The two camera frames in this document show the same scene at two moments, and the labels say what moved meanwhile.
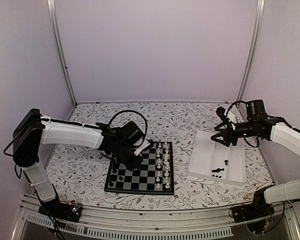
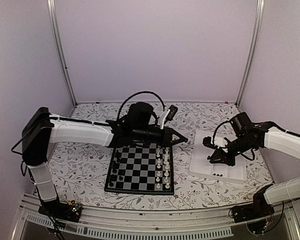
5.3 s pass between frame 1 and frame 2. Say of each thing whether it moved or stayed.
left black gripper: moved
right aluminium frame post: stayed
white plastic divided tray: stayed
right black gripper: moved
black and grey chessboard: stayed
